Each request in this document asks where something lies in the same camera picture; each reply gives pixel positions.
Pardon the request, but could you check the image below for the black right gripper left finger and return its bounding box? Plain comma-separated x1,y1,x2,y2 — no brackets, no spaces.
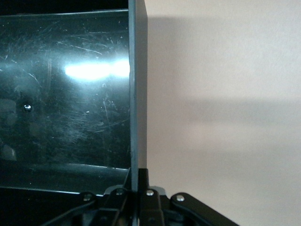
98,167,137,226

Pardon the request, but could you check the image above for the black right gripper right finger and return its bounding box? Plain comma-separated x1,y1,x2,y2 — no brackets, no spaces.
137,168,170,226

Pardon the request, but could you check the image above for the black rectangular plastic box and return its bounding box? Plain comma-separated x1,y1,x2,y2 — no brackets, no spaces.
0,0,149,196

